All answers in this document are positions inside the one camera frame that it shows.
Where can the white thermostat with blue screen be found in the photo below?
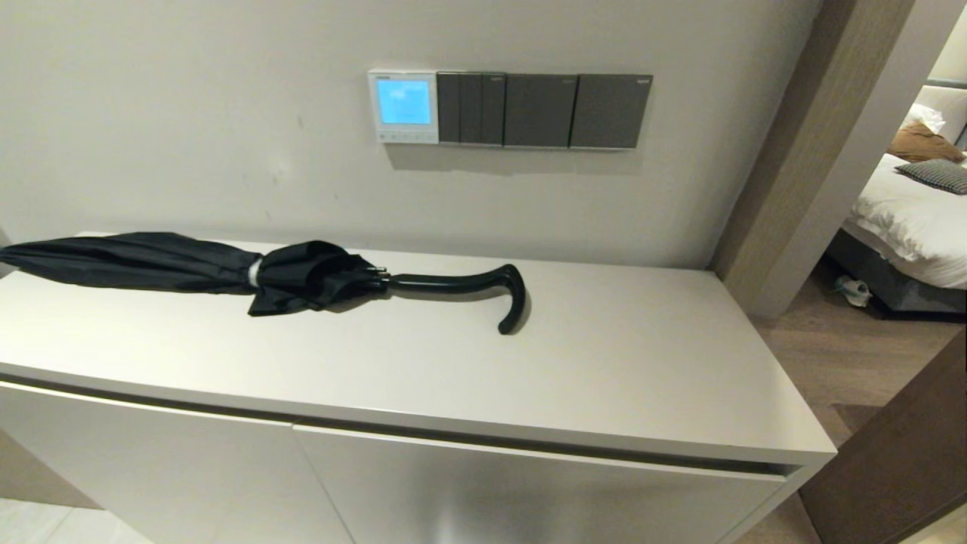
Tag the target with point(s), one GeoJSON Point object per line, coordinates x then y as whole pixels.
{"type": "Point", "coordinates": [404, 106]}

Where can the white sideboard cabinet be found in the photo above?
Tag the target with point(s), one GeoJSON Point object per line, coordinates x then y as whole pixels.
{"type": "Point", "coordinates": [604, 363]}

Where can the white cabinet door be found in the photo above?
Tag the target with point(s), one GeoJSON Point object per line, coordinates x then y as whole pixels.
{"type": "Point", "coordinates": [151, 476]}
{"type": "Point", "coordinates": [566, 499]}

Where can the white teal slipper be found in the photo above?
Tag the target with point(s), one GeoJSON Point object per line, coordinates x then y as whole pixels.
{"type": "Point", "coordinates": [844, 284]}
{"type": "Point", "coordinates": [860, 296]}

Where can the bed with white duvet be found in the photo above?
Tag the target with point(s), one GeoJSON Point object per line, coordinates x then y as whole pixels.
{"type": "Point", "coordinates": [906, 227]}

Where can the brown wooden door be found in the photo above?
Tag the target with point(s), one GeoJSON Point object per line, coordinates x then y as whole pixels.
{"type": "Point", "coordinates": [899, 453]}

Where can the brown cushion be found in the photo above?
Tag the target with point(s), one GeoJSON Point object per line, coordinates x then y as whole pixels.
{"type": "Point", "coordinates": [922, 143]}

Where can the checkered grey pillow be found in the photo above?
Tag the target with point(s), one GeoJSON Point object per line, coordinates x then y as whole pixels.
{"type": "Point", "coordinates": [940, 175]}

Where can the small white pillow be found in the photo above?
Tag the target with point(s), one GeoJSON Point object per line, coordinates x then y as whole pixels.
{"type": "Point", "coordinates": [925, 117]}

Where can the large white pillow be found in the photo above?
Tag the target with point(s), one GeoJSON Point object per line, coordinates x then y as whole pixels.
{"type": "Point", "coordinates": [950, 106]}

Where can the grey triple rocker switch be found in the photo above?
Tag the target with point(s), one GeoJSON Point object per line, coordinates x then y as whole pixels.
{"type": "Point", "coordinates": [470, 108]}

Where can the grey single wall switch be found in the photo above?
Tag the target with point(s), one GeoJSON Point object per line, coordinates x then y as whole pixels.
{"type": "Point", "coordinates": [540, 110]}
{"type": "Point", "coordinates": [610, 112]}

